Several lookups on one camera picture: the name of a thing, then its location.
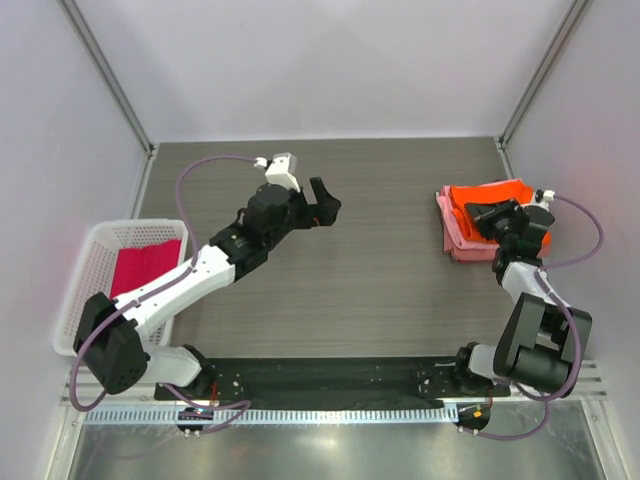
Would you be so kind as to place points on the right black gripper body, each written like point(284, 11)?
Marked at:
point(500, 227)

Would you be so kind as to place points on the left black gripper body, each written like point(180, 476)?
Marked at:
point(298, 217)

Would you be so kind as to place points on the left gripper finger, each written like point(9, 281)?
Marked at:
point(321, 194)
point(325, 213)

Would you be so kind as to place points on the orange t shirt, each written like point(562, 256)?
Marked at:
point(495, 195)

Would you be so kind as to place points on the light pink shirt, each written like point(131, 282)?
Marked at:
point(455, 235)

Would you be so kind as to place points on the salmon pink shirt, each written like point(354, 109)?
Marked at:
point(470, 252)

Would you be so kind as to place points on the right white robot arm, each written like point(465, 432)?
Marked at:
point(544, 339)

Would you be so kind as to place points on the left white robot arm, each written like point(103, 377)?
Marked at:
point(113, 334)

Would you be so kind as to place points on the magenta t shirt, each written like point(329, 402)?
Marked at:
point(136, 267)

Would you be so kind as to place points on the white plastic basket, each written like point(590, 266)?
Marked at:
point(95, 267)

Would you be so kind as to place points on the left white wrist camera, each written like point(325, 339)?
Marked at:
point(280, 170)

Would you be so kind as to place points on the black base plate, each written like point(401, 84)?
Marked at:
point(345, 384)

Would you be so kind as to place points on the right aluminium frame post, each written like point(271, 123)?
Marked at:
point(558, 43)

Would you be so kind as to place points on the aluminium frame post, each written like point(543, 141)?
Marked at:
point(105, 71)
point(558, 43)

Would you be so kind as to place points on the left aluminium frame post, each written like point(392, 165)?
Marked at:
point(105, 71)

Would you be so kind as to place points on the slotted cable duct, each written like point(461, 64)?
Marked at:
point(182, 415)

